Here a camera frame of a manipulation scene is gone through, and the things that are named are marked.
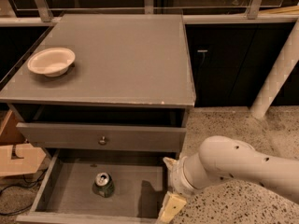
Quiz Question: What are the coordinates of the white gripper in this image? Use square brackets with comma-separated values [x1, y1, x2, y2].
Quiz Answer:
[155, 156, 200, 224]

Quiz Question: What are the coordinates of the green soda can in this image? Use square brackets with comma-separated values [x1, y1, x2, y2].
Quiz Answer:
[93, 172, 115, 198]

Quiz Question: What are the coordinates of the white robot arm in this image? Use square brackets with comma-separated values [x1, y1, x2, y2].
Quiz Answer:
[156, 136, 299, 224]

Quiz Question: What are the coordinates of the round metal drawer knob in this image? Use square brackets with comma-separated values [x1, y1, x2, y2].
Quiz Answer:
[98, 136, 107, 146]

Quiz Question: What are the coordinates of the open grey middle drawer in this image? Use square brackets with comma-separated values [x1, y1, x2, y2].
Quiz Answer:
[17, 149, 167, 224]

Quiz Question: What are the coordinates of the grey drawer cabinet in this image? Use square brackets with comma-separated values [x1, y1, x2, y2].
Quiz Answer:
[0, 14, 197, 165]

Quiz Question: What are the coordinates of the grey top drawer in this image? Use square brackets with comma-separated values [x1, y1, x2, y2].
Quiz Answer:
[17, 122, 186, 152]

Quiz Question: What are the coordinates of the light wooden block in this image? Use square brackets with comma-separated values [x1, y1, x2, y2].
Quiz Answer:
[0, 144, 46, 177]

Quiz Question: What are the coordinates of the white diagonal support pole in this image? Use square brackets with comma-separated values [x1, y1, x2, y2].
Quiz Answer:
[249, 20, 299, 119]

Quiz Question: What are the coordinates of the wooden board on left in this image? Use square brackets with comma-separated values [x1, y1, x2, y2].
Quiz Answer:
[0, 110, 25, 145]

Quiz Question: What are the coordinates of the white paper bowl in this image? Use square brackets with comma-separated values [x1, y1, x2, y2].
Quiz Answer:
[27, 48, 76, 77]

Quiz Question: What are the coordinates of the dark wall cabinet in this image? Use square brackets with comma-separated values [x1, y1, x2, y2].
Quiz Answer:
[186, 22, 294, 107]

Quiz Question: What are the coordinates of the black floor cable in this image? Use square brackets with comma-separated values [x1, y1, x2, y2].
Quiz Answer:
[0, 168, 49, 217]

